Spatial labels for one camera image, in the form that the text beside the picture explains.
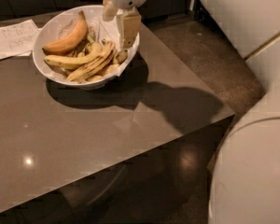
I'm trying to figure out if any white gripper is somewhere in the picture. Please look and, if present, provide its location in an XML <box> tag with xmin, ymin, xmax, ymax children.
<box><xmin>102</xmin><ymin>0</ymin><xmax>147</xmax><ymax>49</ymax></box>

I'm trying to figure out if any spotted yellow banana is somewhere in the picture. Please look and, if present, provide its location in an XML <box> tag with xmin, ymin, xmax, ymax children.
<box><xmin>66</xmin><ymin>41</ymin><xmax>116</xmax><ymax>82</ymax></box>

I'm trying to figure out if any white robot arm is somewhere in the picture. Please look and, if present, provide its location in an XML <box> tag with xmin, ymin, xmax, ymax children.
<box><xmin>200</xmin><ymin>0</ymin><xmax>280</xmax><ymax>224</ymax></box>

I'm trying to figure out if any large orange-yellow banana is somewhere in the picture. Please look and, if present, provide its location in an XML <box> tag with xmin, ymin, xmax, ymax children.
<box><xmin>42</xmin><ymin>11</ymin><xmax>88</xmax><ymax>54</ymax></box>

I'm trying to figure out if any small banana at right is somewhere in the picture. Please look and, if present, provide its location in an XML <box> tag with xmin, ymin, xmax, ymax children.
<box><xmin>113</xmin><ymin>49</ymin><xmax>128</xmax><ymax>64</ymax></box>

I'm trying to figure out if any small banana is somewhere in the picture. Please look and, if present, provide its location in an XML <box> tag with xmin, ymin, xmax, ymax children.
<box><xmin>113</xmin><ymin>49</ymin><xmax>128</xmax><ymax>64</ymax></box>
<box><xmin>98</xmin><ymin>63</ymin><xmax>119</xmax><ymax>77</ymax></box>
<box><xmin>86</xmin><ymin>75</ymin><xmax>103</xmax><ymax>82</ymax></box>

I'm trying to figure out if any small banana lower middle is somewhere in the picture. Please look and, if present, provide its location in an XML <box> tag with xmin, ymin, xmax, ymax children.
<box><xmin>98</xmin><ymin>63</ymin><xmax>119</xmax><ymax>77</ymax></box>

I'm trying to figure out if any white bowl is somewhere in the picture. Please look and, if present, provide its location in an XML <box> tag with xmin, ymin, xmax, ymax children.
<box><xmin>33</xmin><ymin>6</ymin><xmax>139</xmax><ymax>90</ymax></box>

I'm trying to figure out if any small banana at bottom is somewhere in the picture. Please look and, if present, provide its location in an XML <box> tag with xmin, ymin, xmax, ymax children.
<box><xmin>86</xmin><ymin>75</ymin><xmax>103</xmax><ymax>82</ymax></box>

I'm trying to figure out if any long yellow banana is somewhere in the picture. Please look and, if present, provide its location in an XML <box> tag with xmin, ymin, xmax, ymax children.
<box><xmin>44</xmin><ymin>42</ymin><xmax>102</xmax><ymax>69</ymax></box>

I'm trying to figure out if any printed paper sheet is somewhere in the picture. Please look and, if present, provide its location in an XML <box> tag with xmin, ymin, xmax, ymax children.
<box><xmin>0</xmin><ymin>20</ymin><xmax>40</xmax><ymax>60</ymax></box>

